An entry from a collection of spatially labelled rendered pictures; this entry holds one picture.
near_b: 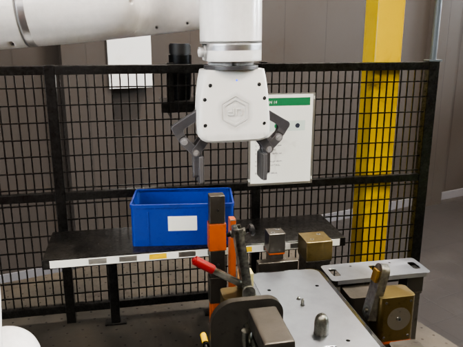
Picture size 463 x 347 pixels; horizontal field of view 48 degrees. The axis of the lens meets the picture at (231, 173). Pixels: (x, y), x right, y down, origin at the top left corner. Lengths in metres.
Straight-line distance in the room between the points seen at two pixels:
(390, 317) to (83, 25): 0.95
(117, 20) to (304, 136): 1.15
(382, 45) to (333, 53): 2.65
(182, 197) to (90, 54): 2.00
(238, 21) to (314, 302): 0.82
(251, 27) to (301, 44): 3.61
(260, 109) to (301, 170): 1.07
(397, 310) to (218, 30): 0.85
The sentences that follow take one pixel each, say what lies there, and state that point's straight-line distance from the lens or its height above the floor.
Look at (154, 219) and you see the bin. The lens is 1.53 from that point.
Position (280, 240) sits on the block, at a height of 1.06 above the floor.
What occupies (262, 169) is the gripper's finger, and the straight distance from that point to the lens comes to 0.74.
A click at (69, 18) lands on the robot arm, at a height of 1.65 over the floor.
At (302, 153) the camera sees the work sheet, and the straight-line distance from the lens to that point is 1.76.
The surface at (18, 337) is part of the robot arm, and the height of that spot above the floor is 1.16.
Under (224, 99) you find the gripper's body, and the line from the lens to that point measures 0.70.
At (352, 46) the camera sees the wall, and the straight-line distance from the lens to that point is 4.62.
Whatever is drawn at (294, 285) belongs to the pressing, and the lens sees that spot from 1.40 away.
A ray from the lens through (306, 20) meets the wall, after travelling 4.33.
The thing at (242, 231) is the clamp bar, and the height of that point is 1.21.
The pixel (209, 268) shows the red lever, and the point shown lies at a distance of 1.19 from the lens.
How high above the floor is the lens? 1.63
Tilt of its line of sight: 15 degrees down
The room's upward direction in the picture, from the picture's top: straight up
